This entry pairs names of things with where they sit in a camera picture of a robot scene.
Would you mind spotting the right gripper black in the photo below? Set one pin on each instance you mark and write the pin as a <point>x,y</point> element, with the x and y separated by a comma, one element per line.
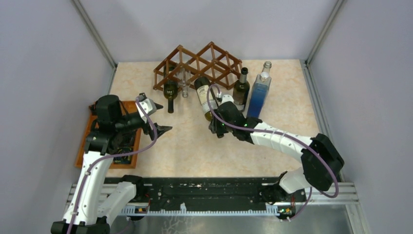
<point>215,127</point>

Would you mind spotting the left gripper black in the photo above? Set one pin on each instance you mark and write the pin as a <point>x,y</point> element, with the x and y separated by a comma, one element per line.
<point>160,129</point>

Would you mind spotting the brown label wine bottle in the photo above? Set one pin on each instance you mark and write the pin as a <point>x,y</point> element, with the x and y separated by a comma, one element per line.
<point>241,90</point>

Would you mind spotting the white label wine bottle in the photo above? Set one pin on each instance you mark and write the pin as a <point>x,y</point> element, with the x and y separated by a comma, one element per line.
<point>201,85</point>

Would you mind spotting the blue square glass bottle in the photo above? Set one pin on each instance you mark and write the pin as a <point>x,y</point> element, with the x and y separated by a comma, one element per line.
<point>259,93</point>

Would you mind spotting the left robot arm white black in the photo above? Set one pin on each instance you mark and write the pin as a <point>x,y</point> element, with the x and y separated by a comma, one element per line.
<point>85,215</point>

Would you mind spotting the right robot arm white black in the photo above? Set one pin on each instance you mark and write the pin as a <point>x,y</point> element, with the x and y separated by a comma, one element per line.
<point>320,160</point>

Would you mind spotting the dark green wine bottle left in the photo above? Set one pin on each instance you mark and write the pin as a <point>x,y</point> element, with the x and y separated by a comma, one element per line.
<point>170,90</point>

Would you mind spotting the small clear glass bottle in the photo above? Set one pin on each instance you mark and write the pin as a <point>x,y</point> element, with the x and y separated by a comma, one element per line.
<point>184,77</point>

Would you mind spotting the brown wooden wine rack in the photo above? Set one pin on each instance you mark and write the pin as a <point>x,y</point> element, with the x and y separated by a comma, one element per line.
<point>213,62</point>

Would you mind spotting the orange wooden tray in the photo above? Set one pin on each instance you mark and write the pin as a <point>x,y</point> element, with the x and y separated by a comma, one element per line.
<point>91,140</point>

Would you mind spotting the black patterned coaster in tray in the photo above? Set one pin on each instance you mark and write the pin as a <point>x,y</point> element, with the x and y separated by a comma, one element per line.
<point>123,159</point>

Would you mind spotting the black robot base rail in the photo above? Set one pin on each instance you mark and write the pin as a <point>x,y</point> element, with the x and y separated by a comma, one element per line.
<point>212,194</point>

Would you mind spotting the white toothed cable strip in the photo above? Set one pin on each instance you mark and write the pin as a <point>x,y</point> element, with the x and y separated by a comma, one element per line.
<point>132,210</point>

